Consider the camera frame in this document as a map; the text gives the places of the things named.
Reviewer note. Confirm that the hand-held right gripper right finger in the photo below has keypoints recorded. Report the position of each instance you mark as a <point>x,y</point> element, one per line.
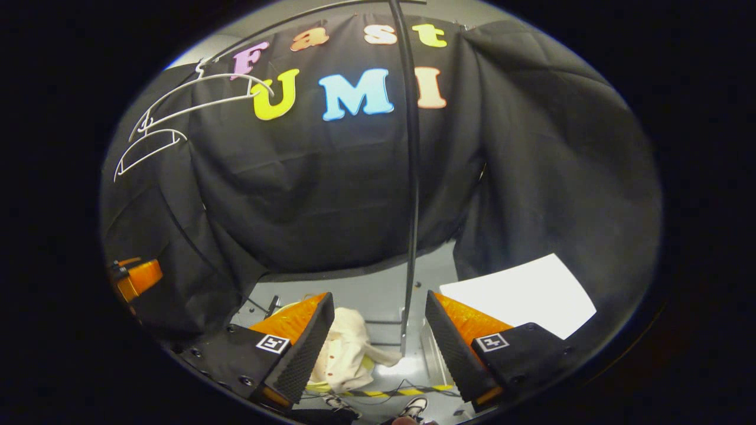
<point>455,354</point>

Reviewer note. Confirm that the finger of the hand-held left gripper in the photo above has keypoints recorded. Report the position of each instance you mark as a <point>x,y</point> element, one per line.
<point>139,278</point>

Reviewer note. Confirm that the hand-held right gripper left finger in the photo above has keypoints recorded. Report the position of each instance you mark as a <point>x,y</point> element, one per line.
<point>301,354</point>

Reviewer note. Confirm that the cream button-up shirt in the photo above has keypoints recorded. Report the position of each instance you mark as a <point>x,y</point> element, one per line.
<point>348,348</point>

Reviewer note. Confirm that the laundry hamper with yellow-green rim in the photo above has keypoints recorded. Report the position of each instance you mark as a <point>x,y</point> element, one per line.
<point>367,364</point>

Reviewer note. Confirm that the white plastic hanger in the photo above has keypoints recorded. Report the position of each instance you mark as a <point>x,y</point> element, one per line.
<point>152,156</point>
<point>201,108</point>

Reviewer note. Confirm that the black metal clothes rack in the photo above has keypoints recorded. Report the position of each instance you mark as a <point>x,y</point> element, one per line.
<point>411,177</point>

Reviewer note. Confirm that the yellow and black floor tape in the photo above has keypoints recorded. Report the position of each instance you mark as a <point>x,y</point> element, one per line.
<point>413,390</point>

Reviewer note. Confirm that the person's left sneaker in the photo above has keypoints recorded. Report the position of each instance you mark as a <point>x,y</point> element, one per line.
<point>339,404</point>

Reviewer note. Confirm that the person's sneaker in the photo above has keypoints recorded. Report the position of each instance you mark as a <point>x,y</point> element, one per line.
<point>415,407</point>
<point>339,404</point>

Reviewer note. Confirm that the person's right sneaker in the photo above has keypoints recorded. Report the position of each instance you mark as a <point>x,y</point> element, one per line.
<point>415,407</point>

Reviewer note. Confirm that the black backdrop cloth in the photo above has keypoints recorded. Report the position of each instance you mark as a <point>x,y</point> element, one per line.
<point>561,177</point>

